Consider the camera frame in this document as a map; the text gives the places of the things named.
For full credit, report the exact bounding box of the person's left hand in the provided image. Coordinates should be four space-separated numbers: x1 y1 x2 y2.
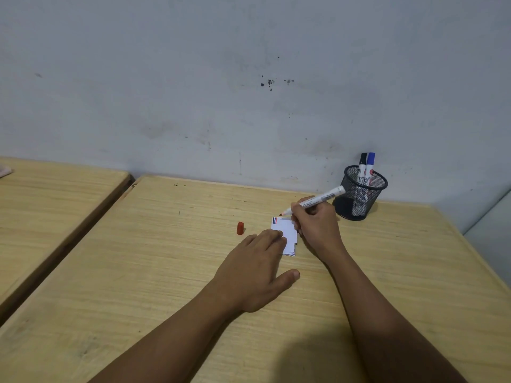
209 229 301 314

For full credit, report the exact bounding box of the person's right hand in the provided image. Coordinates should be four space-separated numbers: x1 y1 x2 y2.
290 196 346 263

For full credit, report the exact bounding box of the white striped paper card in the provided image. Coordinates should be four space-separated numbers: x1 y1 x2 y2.
271 216 298 257

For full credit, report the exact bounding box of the white marker with red tip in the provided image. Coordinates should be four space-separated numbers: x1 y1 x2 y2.
279 186 346 217

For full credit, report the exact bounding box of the person's right forearm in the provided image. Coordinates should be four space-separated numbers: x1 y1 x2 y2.
324 245 468 383

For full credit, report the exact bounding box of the person's left forearm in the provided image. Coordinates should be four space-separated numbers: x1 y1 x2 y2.
89 281 245 383

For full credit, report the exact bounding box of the black mesh pen holder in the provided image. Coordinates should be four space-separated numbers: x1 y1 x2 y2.
332 165 389 222

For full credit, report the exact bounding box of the black-capped white marker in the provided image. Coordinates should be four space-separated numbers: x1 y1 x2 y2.
353 152 368 217

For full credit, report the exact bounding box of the blue-capped white marker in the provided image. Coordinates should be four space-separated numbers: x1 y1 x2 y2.
361 152 376 217

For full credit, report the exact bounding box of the wooden side table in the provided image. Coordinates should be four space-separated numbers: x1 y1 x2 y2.
0 156 135 324

